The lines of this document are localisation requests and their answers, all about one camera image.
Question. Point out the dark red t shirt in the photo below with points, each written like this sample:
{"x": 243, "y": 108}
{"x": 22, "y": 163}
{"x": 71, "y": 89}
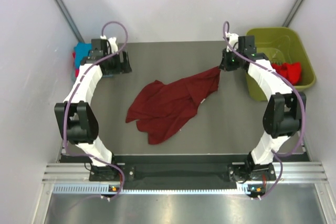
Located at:
{"x": 161, "y": 110}

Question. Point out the aluminium frame rail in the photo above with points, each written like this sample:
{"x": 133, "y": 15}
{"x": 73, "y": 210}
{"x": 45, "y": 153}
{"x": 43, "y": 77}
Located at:
{"x": 293, "y": 172}

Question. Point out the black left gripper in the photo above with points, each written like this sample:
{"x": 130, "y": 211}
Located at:
{"x": 124, "y": 68}

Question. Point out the teal folded shirt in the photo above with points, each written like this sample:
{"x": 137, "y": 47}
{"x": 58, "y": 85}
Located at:
{"x": 82, "y": 50}

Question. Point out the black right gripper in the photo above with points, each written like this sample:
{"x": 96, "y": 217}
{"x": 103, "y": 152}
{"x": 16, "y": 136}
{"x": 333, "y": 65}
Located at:
{"x": 224, "y": 64}

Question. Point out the slotted cable duct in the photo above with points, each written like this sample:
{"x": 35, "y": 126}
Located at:
{"x": 106, "y": 189}

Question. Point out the olive green plastic bin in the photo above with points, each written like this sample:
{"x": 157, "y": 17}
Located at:
{"x": 282, "y": 44}

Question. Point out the bright red crumpled shirt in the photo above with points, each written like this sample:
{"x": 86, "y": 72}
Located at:
{"x": 290, "y": 71}

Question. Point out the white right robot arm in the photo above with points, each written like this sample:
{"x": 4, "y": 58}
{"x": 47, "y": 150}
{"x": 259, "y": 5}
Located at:
{"x": 283, "y": 115}

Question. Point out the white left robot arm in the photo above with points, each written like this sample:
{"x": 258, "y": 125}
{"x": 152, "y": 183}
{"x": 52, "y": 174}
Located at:
{"x": 75, "y": 118}

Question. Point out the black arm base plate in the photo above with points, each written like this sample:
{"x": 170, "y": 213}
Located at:
{"x": 224, "y": 172}

